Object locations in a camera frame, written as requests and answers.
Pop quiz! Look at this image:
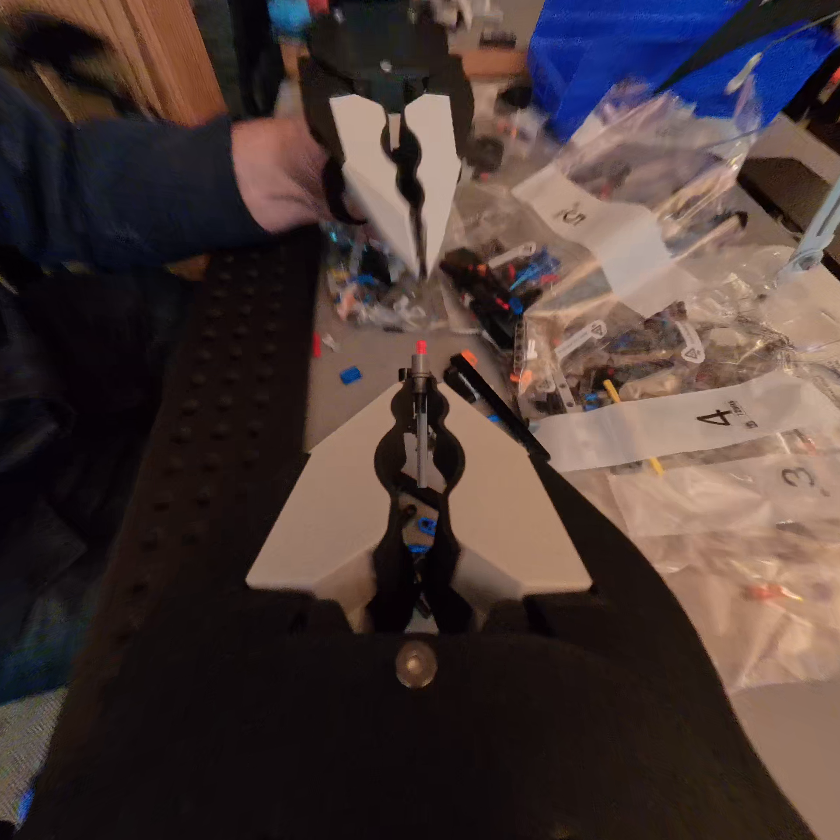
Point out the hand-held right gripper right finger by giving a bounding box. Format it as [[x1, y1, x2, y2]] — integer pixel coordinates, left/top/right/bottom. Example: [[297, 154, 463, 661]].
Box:
[[433, 382, 593, 632]]

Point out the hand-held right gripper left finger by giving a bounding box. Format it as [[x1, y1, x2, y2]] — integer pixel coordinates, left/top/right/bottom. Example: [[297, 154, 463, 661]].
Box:
[[245, 384, 408, 632]]

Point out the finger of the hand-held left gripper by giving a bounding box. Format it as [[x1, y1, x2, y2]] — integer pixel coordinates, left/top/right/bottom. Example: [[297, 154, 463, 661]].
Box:
[[402, 93, 465, 280], [328, 93, 422, 280]]

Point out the black lego rack assembly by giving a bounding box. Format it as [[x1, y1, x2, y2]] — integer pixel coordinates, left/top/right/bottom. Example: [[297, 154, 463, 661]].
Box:
[[443, 354, 552, 462]]

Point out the grey axle with black bush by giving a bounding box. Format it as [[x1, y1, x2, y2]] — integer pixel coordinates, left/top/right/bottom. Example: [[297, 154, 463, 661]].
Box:
[[397, 367, 435, 490]]

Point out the person's left forearm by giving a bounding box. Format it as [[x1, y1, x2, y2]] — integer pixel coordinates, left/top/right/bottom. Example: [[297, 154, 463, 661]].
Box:
[[0, 69, 273, 273]]

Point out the pile of lego part bags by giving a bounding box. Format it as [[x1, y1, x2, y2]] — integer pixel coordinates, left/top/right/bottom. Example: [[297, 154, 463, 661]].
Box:
[[322, 85, 840, 690]]

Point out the person's left hand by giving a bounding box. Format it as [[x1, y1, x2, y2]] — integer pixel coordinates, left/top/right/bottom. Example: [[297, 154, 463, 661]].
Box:
[[231, 118, 332, 234]]

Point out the black perforated office chair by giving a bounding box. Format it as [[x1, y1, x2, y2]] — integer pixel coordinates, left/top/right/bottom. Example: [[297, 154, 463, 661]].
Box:
[[0, 226, 324, 840]]

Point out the blue plastic storage bin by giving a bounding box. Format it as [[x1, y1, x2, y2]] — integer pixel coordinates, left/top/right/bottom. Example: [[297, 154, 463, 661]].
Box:
[[528, 0, 840, 142]]

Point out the brown wooden desk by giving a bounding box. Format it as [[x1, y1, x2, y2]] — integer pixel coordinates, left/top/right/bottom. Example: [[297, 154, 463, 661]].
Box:
[[0, 0, 227, 126]]

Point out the wooden book stand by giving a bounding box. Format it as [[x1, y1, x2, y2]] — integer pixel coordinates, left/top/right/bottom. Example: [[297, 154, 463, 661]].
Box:
[[725, 26, 840, 280]]

